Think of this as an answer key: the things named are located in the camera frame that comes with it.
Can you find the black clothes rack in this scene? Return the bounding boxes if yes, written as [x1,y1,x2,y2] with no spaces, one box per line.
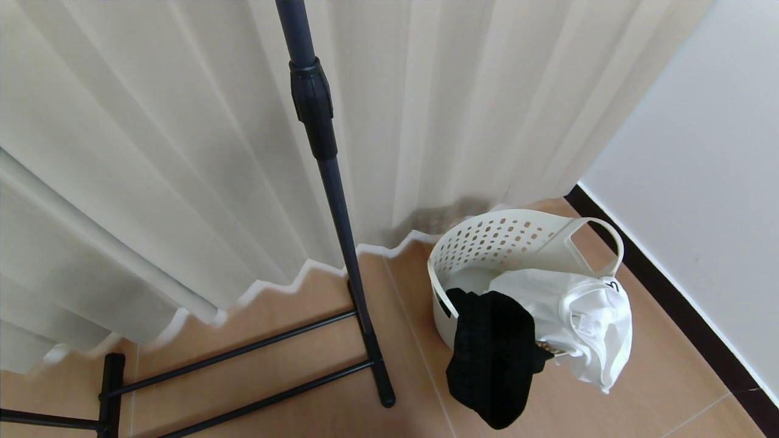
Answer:
[0,0,396,438]

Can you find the white laundry basket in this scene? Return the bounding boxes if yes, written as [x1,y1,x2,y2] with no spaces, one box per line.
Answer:
[427,209,626,360]

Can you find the black shorts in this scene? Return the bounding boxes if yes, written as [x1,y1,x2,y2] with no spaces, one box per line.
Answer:
[445,288,554,430]

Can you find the beige curtain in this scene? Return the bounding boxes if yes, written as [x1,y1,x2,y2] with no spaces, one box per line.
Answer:
[0,0,713,375]

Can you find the white garment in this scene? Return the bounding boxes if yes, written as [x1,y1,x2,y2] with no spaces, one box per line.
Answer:
[489,268,634,394]

